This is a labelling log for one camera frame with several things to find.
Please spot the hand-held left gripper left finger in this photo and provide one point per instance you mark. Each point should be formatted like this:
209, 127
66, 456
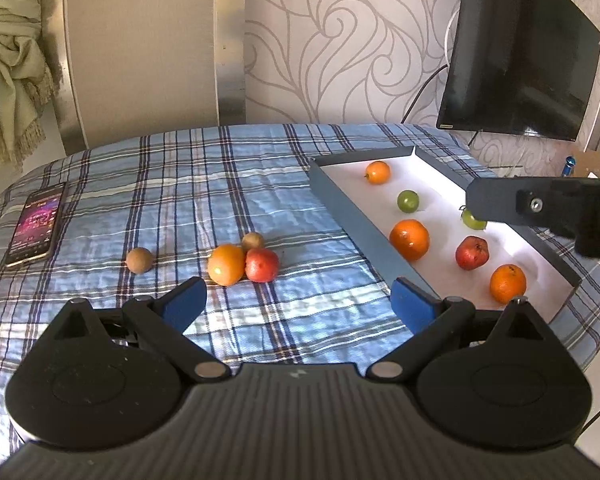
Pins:
182, 306

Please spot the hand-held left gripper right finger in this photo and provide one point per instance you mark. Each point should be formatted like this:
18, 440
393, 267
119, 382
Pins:
412, 306

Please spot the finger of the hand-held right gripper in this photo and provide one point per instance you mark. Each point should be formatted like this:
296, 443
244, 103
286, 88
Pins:
500, 202

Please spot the green lime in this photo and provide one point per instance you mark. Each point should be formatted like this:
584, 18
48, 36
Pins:
408, 201
472, 222

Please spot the red apple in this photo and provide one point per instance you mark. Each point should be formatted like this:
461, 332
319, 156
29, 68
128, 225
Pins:
472, 253
261, 265

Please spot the orange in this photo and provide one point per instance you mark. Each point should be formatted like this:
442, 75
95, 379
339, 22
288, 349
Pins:
508, 283
226, 264
409, 239

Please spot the grey cardboard box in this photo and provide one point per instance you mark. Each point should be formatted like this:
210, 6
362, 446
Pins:
350, 215

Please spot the small brown kiwi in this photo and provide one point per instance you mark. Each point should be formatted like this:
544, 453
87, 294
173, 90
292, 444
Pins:
253, 240

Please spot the brown cardboard piece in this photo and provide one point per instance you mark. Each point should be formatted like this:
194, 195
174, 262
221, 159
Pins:
591, 164

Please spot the blue plaid blanket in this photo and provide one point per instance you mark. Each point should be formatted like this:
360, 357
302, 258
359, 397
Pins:
180, 185

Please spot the small tangerine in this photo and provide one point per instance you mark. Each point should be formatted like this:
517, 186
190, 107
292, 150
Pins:
377, 172

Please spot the black flat screen television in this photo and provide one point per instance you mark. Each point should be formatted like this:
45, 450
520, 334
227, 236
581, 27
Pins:
520, 50

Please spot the black smartphone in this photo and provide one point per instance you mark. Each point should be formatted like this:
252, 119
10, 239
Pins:
36, 222

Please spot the silver framed beige panel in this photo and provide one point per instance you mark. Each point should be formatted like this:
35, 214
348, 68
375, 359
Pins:
145, 40

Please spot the beige fringed curtain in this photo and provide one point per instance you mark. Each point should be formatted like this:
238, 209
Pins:
10, 60

